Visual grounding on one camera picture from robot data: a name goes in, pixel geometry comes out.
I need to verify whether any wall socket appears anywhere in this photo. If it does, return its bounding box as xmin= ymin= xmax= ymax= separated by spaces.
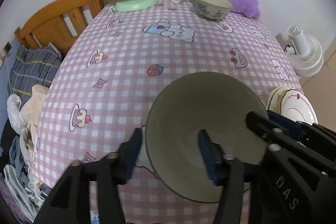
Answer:
xmin=1 ymin=42 xmax=12 ymax=60

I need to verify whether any red rimmed white plate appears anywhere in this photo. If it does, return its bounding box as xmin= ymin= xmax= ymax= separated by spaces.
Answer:
xmin=276 ymin=88 xmax=319 ymax=126

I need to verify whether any cream cloth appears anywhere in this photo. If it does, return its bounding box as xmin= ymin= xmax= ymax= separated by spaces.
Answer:
xmin=20 ymin=84 xmax=49 ymax=140

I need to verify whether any blue plaid bedding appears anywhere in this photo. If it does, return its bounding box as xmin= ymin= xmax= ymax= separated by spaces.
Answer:
xmin=9 ymin=45 xmax=63 ymax=94

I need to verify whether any wooden bed frame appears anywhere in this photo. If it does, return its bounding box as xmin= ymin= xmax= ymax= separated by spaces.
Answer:
xmin=14 ymin=0 xmax=105 ymax=56

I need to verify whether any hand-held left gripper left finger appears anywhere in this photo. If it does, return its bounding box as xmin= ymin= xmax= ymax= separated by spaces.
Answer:
xmin=33 ymin=127 xmax=143 ymax=224

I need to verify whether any purple plush cloth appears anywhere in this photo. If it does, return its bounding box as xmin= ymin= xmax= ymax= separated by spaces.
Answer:
xmin=212 ymin=0 xmax=261 ymax=18

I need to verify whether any beige cabinet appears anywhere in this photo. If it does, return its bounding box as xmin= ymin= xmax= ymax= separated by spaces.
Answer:
xmin=299 ymin=40 xmax=336 ymax=132

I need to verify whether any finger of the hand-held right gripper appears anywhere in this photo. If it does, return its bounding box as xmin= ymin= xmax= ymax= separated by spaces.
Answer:
xmin=245 ymin=111 xmax=297 ymax=156
xmin=266 ymin=109 xmax=336 ymax=146

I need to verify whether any white plastic bag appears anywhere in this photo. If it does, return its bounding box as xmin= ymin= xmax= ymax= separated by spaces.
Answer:
xmin=7 ymin=94 xmax=29 ymax=135

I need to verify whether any pink checked tablecloth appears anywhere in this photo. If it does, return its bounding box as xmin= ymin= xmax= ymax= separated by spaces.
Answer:
xmin=28 ymin=0 xmax=305 ymax=224

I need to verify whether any white floor fan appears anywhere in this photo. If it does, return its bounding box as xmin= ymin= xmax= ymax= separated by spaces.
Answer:
xmin=285 ymin=25 xmax=324 ymax=78

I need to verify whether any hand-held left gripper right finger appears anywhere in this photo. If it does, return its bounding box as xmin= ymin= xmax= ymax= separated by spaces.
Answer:
xmin=197 ymin=129 xmax=256 ymax=224

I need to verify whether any blue floral ceramic bowl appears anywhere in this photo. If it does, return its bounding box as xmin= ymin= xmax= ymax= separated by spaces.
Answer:
xmin=194 ymin=0 xmax=234 ymax=20

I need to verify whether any yellow flower cream plate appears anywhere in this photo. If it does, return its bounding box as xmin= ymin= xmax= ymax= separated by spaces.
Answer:
xmin=267 ymin=85 xmax=292 ymax=112

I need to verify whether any pile of clothes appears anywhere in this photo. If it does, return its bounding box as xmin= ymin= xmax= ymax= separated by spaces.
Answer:
xmin=3 ymin=132 xmax=53 ymax=222

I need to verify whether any beige floral ceramic bowl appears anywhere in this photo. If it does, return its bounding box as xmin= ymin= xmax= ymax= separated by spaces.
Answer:
xmin=145 ymin=71 xmax=269 ymax=204

